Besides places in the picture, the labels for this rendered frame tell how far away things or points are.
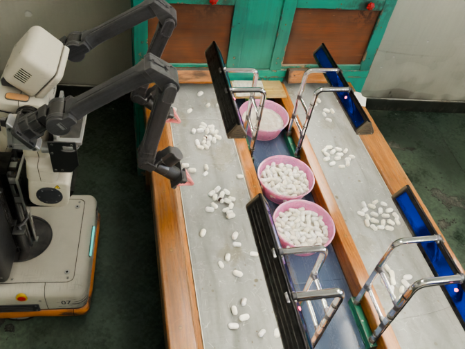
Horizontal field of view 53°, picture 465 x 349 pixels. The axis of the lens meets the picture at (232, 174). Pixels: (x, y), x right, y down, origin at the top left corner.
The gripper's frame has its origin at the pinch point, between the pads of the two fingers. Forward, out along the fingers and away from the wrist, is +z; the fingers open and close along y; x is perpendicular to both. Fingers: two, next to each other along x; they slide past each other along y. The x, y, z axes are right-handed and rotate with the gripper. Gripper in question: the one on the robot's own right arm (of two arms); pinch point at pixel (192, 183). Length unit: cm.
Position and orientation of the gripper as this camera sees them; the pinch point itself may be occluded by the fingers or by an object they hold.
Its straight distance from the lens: 190.0
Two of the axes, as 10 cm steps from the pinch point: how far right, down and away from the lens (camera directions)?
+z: 6.5, 4.0, 6.4
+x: -7.3, 5.5, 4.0
